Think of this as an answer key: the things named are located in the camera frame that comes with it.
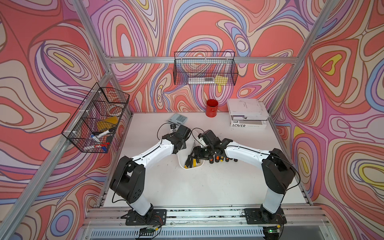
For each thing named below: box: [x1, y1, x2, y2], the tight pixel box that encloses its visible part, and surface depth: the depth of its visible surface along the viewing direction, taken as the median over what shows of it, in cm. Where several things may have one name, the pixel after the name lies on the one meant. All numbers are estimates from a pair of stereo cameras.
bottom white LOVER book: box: [230, 120, 269, 130], surface depth 110 cm
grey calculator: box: [167, 113, 188, 125], surface depth 117 cm
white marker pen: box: [96, 129, 115, 138], surface depth 72 cm
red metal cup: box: [205, 99, 219, 118], surface depth 117 cm
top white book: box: [227, 98, 270, 121], surface depth 110 cm
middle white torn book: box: [230, 115, 270, 121], surface depth 110 cm
